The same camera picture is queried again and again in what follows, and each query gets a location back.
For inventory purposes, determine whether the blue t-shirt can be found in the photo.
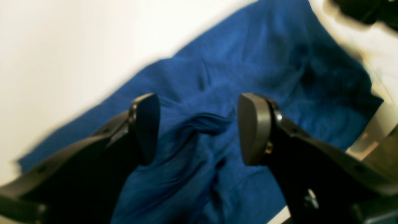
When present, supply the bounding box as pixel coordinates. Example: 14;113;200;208
19;0;383;224

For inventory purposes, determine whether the black keyboard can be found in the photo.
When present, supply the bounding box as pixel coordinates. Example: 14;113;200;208
332;0;398;31

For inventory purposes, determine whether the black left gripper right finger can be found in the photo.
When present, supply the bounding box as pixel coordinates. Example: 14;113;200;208
238;93;397;224

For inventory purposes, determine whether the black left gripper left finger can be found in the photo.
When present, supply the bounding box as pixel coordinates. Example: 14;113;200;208
0;93;161;224

